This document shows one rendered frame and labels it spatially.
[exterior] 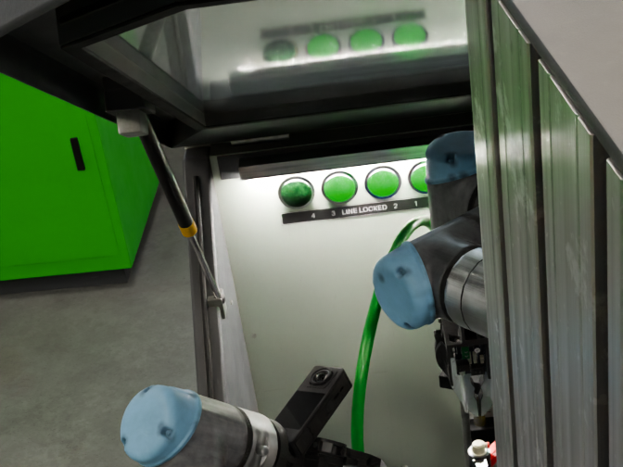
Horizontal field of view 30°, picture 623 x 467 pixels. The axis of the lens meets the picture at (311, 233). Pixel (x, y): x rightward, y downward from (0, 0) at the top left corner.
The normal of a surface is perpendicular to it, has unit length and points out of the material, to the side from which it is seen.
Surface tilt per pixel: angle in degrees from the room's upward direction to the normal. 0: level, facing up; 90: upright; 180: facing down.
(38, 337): 0
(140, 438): 45
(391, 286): 90
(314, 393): 17
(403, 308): 90
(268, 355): 90
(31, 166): 90
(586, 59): 0
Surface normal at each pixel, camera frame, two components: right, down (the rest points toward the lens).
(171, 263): -0.13, -0.86
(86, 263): -0.04, 0.50
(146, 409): -0.62, -0.32
